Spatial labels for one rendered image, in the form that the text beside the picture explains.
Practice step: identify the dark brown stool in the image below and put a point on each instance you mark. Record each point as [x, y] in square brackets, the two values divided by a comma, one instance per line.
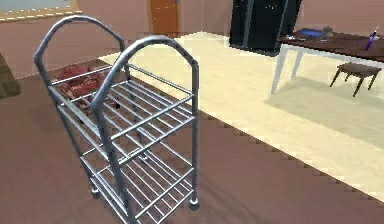
[359, 70]

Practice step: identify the grey cup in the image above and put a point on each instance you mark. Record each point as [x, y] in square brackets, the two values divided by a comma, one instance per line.
[326, 34]

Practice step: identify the purple bottle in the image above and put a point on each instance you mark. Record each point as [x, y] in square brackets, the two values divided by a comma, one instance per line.
[370, 40]

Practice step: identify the black fridge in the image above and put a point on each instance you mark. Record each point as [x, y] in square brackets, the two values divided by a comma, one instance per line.
[263, 23]

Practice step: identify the orange wooden door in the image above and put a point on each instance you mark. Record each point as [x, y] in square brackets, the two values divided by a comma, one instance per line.
[164, 16]

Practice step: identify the gold framed picture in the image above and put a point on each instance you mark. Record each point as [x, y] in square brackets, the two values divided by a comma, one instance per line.
[35, 7]

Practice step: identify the dark olive cabinet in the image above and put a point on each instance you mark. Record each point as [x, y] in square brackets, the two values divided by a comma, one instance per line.
[7, 80]

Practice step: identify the dark brown table white legs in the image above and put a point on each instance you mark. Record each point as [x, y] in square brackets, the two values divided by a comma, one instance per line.
[336, 45]

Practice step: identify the blue plate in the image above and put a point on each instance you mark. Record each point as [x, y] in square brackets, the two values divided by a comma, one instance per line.
[309, 32]

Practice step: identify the red suitcase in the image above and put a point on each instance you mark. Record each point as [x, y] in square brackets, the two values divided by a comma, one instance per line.
[77, 81]

